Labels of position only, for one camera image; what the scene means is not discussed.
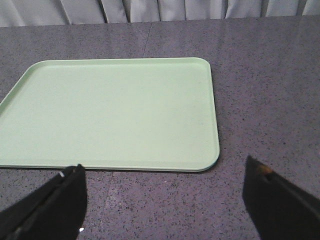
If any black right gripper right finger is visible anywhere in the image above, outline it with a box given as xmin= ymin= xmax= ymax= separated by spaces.
xmin=242 ymin=155 xmax=320 ymax=240

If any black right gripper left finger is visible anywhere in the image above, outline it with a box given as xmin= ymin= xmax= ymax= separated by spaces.
xmin=0 ymin=164 xmax=87 ymax=240

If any light green rectangular tray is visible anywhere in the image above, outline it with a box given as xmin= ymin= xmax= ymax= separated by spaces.
xmin=0 ymin=57 xmax=220 ymax=172

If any white curtain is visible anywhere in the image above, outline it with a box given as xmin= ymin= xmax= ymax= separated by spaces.
xmin=0 ymin=0 xmax=320 ymax=27

